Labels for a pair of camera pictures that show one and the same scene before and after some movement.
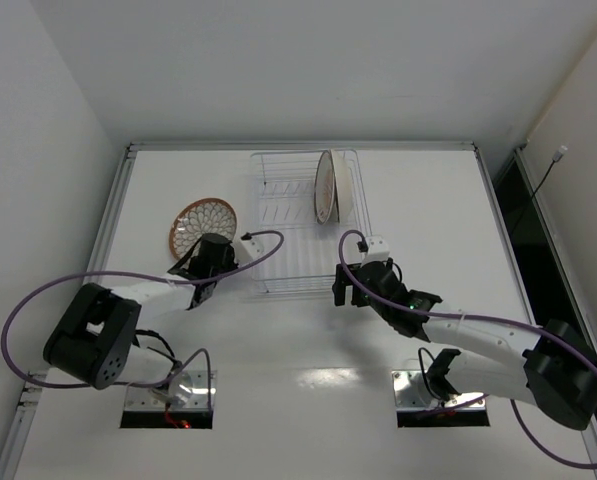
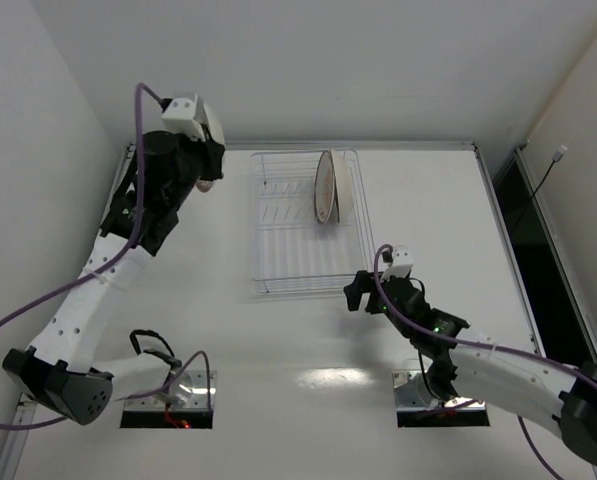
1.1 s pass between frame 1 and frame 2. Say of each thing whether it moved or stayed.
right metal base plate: stayed
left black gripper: moved
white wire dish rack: stayed
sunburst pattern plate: stayed
